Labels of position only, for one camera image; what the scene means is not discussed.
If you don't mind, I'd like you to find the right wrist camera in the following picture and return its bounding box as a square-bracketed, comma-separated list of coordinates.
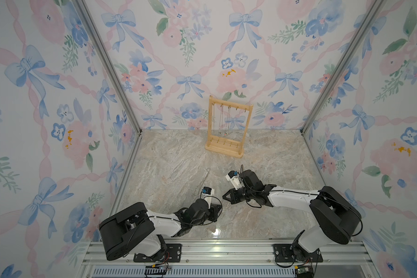
[225, 170, 243, 190]

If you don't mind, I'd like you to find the left aluminium corner post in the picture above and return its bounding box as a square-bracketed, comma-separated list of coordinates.
[73, 0, 142, 136]

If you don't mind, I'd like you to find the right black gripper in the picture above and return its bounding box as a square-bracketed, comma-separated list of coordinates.
[221, 186, 255, 203]

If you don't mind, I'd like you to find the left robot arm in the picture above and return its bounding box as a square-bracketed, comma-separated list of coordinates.
[98, 196, 223, 261]

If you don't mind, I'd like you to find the right aluminium corner post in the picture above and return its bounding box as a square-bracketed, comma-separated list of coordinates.
[301, 0, 386, 136]

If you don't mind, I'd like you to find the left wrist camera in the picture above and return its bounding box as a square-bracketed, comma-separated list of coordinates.
[200, 186, 214, 199]

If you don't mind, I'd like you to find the silver chain necklace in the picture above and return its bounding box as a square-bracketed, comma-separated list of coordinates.
[190, 168, 212, 196]

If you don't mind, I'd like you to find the wooden jewelry display stand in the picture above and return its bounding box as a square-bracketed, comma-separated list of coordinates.
[205, 96, 254, 158]

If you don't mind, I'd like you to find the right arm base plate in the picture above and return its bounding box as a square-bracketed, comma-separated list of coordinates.
[272, 244, 323, 263]

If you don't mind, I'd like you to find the aluminium corner post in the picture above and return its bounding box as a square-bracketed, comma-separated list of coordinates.
[73, 0, 142, 136]
[301, 0, 386, 136]

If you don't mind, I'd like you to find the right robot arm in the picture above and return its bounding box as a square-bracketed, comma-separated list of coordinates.
[222, 170, 363, 262]

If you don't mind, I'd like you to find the aluminium mounting rail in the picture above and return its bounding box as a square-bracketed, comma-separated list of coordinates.
[77, 239, 380, 278]

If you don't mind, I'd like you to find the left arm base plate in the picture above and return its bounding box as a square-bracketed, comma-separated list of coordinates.
[133, 244, 183, 263]

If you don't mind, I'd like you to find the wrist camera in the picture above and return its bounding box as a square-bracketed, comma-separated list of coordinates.
[200, 186, 214, 199]
[225, 170, 243, 190]

